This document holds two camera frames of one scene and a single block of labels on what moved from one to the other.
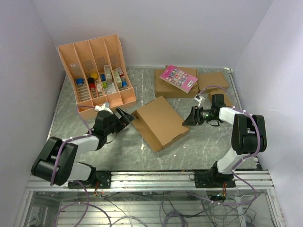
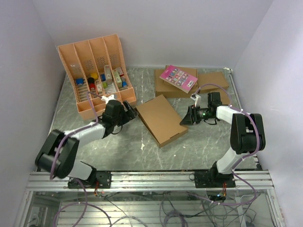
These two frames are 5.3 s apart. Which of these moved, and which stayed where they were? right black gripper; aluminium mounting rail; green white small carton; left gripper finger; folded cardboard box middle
Moved: left gripper finger
Stayed: aluminium mounting rail; right black gripper; folded cardboard box middle; green white small carton
